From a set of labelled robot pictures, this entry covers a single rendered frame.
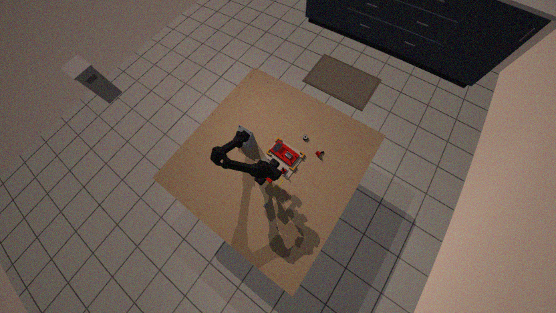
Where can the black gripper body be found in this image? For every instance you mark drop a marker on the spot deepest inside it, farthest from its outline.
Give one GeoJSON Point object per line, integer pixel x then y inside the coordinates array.
{"type": "Point", "coordinates": [272, 163]}

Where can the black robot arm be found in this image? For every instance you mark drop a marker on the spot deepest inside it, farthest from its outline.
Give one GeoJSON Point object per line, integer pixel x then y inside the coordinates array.
{"type": "Point", "coordinates": [255, 170]}

